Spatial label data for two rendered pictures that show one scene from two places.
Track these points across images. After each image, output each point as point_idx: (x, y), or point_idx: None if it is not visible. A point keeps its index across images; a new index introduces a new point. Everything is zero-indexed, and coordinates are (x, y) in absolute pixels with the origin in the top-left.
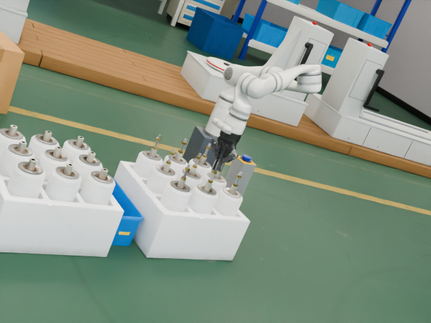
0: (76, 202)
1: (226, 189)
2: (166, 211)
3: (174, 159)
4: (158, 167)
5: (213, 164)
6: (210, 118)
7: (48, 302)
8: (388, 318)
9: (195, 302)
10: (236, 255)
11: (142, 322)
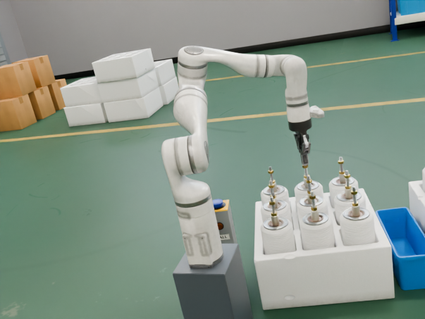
0: None
1: (277, 192)
2: (359, 190)
3: (320, 218)
4: (358, 196)
5: (307, 160)
6: (217, 234)
7: None
8: (145, 215)
9: None
10: (249, 250)
11: (392, 188)
